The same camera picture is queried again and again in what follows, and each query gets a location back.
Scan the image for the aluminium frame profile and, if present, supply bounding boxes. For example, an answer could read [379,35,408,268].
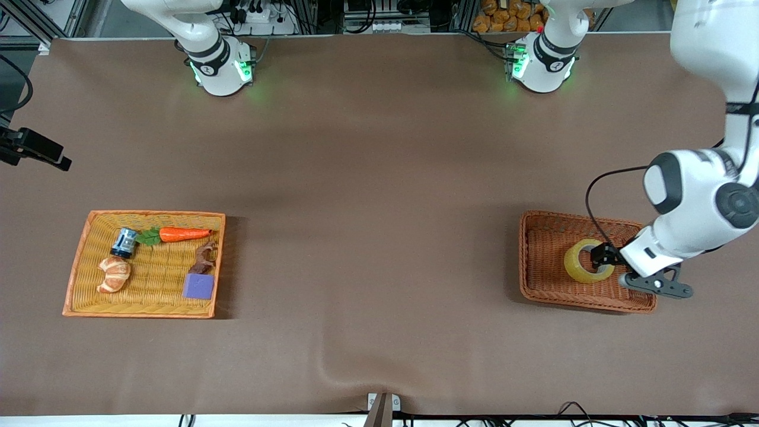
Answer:
[0,0,91,49]

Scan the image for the brown wooden figure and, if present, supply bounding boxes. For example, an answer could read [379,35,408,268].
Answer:
[189,241,218,275]

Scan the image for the black looped floor cable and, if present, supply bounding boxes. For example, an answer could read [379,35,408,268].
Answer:
[556,401,644,427]

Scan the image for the orange toy pile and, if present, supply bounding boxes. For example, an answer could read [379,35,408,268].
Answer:
[473,0,547,34]

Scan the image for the brown table cloth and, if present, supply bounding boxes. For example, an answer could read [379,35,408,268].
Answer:
[0,31,759,416]

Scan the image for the white socket strip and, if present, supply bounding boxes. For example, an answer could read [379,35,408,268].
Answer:
[355,20,432,34]

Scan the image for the white power strip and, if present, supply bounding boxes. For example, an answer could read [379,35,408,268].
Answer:
[233,5,298,36]

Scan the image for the brown wicker basket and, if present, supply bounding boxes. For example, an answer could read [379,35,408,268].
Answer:
[519,210,658,314]

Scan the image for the yellow wicker tray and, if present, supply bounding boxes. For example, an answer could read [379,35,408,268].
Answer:
[62,211,227,319]

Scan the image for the yellow tape roll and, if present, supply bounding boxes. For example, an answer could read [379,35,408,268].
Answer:
[563,238,616,284]

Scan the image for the purple cube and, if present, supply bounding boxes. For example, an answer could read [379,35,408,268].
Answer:
[182,273,215,300]

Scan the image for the small blue can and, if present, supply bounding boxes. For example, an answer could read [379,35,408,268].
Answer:
[110,228,139,259]

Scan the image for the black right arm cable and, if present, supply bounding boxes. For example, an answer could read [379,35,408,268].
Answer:
[0,55,34,114]

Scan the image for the toy croissant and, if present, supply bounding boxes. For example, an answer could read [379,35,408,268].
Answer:
[97,256,132,294]

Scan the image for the metal camera bracket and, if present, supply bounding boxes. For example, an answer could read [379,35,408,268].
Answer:
[367,393,401,427]

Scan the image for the orange toy carrot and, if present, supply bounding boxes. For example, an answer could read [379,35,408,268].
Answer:
[136,227,213,247]

